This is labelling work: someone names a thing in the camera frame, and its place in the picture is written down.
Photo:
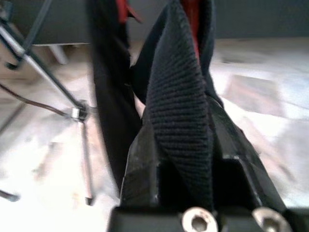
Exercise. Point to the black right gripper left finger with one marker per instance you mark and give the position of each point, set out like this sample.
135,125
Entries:
140,169

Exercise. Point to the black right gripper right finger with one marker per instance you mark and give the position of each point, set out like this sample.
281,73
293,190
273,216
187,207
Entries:
243,154

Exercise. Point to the black T-shirt green logo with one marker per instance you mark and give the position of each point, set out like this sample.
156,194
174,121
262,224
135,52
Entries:
178,108

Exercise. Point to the black TV console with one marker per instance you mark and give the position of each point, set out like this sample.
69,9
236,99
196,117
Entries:
253,17

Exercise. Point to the red plastic clothes hanger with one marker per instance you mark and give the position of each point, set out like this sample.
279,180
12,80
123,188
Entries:
190,29

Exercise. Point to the silver metal clothes rack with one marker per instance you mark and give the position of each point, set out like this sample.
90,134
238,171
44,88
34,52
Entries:
79,112

